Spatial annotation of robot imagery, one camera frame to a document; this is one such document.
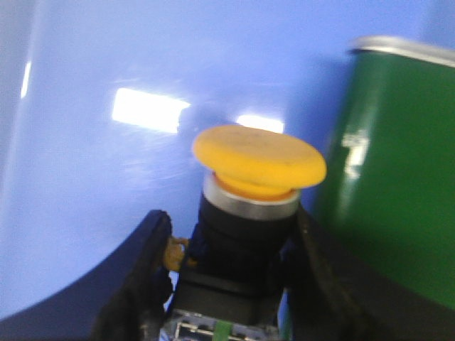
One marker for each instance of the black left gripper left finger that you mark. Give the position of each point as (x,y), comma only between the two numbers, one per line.
(136,311)

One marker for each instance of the aluminium conveyor front rail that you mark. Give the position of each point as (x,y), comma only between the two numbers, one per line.
(405,48)

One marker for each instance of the yellow mushroom push button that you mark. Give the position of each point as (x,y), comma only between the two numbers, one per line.
(230,271)

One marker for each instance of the blue plastic bin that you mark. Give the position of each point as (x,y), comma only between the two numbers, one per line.
(114,95)

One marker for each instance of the green conveyor belt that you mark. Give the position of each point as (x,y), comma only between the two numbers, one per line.
(389,191)

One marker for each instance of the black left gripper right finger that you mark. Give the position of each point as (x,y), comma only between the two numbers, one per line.
(319,311)

